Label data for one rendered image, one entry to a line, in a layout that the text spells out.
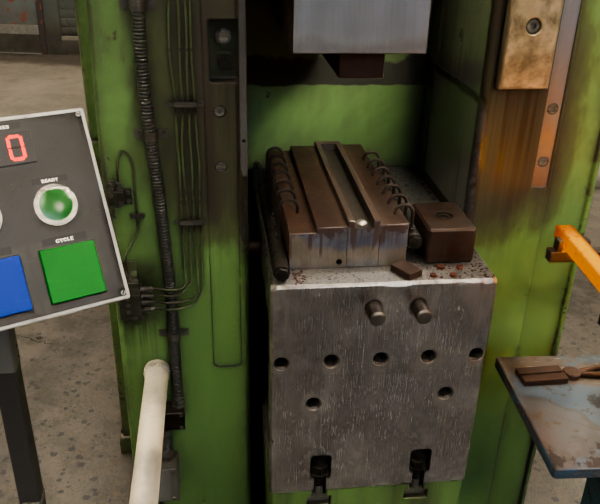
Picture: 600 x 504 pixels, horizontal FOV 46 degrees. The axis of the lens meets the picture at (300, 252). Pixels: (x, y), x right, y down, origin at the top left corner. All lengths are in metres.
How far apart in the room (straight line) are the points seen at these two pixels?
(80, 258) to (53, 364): 1.63
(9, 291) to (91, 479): 1.23
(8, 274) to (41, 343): 1.76
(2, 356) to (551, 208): 1.01
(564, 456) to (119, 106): 0.91
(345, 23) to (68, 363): 1.84
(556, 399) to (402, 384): 0.27
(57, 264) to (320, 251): 0.43
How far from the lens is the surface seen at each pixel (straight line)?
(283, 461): 1.37
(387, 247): 1.21
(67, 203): 1.04
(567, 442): 1.27
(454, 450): 1.43
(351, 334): 1.21
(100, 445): 2.28
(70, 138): 1.06
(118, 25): 1.22
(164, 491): 1.61
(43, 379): 2.58
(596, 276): 1.19
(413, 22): 1.10
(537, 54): 1.31
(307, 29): 1.08
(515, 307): 1.53
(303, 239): 1.18
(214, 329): 1.42
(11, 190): 1.04
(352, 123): 1.63
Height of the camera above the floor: 1.48
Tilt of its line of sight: 27 degrees down
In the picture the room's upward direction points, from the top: 1 degrees clockwise
